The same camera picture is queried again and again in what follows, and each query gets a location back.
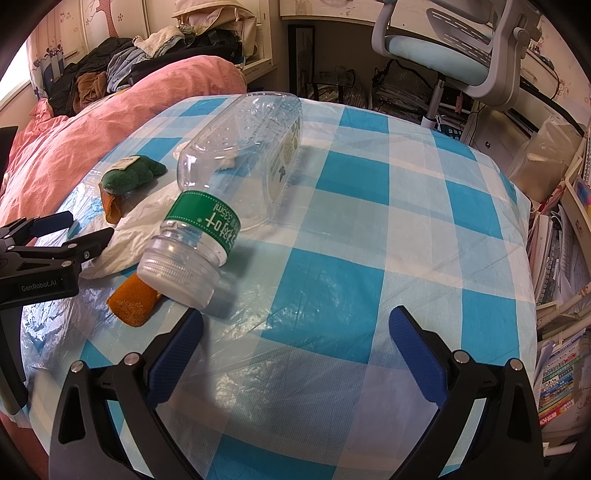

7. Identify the green and orange plush toy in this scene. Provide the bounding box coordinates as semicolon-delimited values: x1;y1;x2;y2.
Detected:
100;155;168;225

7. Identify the black clothing pile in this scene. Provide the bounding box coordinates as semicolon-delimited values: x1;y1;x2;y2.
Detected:
48;38;134;116

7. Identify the clear plastic bag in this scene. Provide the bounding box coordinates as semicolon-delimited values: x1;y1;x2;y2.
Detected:
508;115;583;204

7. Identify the beige fabric bag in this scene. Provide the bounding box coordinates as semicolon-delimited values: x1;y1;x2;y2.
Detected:
172;0;257;47

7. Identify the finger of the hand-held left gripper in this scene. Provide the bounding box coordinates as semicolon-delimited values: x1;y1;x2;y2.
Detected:
9;227;115;278
0;211;75;252

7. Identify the pink quilt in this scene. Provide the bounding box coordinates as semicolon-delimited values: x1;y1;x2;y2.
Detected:
0;55;247;224

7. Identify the white desk with drawers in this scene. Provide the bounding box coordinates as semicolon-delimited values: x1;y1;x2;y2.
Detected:
279;0;580;102

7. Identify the pink sheer curtain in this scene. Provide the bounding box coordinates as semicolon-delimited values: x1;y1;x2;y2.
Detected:
28;28;65;100

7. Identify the black folded garment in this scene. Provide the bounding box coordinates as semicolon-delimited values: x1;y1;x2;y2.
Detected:
131;32;243;86

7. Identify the white tissue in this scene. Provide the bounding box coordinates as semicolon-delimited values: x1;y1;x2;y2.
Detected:
81;185;183;280

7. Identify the row of colourful books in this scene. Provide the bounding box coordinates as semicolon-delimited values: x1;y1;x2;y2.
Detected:
538;342;583;430

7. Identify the white book rack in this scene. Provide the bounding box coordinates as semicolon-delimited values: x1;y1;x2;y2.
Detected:
531;152;591;457

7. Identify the brown garment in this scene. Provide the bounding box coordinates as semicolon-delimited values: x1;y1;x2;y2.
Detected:
76;72;108;109

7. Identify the clear plastic bottle green label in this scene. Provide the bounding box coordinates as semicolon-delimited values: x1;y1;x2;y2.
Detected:
137;91;304;310

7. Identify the blue checkered tablecloth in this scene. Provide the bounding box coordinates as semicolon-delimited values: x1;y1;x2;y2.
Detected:
18;95;539;480

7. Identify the white printer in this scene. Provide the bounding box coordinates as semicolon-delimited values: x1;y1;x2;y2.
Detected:
462;99;543;153

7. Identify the window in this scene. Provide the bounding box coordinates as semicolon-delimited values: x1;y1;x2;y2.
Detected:
0;46;33;107

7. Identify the stack of papers and booklets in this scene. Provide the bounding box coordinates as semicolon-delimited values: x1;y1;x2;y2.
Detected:
529;203;591;305

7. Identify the blue garment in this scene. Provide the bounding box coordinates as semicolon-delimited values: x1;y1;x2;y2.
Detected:
107;47;148;90

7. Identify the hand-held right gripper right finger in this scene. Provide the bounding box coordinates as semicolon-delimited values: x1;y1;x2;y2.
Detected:
388;305;544;480

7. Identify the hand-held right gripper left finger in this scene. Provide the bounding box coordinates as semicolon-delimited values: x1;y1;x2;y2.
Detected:
48;307;205;480

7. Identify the pink tree wall sticker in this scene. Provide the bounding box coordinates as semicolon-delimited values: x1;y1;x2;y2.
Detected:
90;0;118;37

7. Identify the orange plush piece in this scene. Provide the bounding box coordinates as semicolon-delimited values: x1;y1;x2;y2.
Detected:
106;272;162;328

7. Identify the white garment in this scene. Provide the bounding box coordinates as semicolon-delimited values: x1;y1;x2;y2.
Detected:
134;25;185;56

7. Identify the grey blue desk chair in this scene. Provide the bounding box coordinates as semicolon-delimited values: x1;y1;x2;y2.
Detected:
372;0;539;127

